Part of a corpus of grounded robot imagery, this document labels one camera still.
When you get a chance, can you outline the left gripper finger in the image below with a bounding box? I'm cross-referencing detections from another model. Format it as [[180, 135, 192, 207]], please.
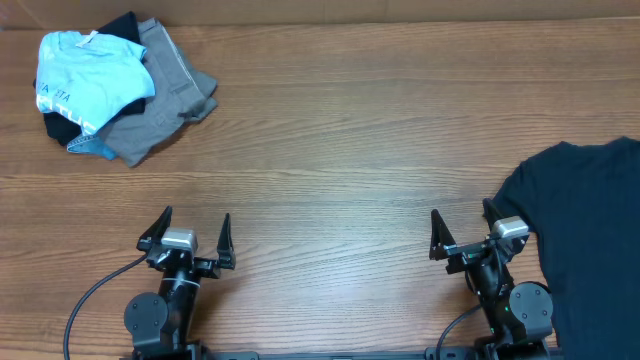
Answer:
[[217, 213, 236, 270], [137, 206, 173, 250]]

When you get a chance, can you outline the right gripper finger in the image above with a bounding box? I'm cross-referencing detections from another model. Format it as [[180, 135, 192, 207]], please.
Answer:
[[482, 198, 504, 233], [429, 209, 457, 260]]

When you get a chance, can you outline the dark navy t-shirt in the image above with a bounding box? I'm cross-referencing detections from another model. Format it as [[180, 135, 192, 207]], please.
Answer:
[[493, 137, 639, 359]]

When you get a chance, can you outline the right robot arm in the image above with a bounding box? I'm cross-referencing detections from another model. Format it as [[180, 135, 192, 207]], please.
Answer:
[[429, 198, 553, 359]]

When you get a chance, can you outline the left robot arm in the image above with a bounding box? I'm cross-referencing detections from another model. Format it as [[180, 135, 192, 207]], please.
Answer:
[[124, 206, 236, 359]]

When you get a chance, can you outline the grey folded garment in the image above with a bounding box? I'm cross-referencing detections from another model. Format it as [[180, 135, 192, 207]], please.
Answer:
[[98, 18, 217, 167]]

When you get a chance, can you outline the light blue folded t-shirt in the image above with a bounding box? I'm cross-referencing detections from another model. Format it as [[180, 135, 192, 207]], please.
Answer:
[[35, 31, 155, 160]]

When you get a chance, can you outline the black folded garment in pile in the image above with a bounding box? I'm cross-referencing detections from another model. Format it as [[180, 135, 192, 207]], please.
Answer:
[[43, 11, 146, 146]]

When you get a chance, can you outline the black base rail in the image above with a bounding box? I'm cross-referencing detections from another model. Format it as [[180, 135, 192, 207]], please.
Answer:
[[119, 345, 564, 360]]

